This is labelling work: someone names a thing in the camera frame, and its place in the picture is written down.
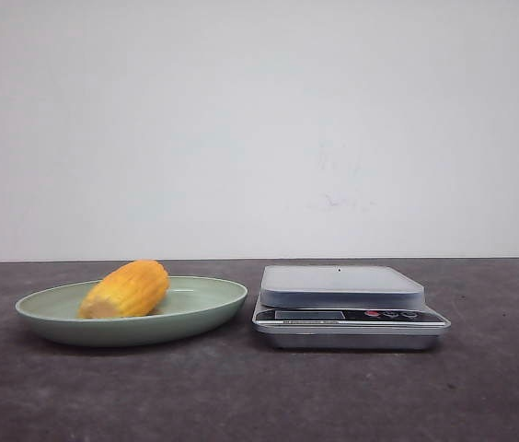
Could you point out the green oval plate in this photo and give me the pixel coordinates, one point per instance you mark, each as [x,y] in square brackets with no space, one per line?
[192,305]

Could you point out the yellow corn cob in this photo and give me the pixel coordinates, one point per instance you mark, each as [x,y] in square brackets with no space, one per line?
[132,290]

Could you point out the silver digital kitchen scale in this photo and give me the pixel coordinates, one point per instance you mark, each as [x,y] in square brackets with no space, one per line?
[364,307]

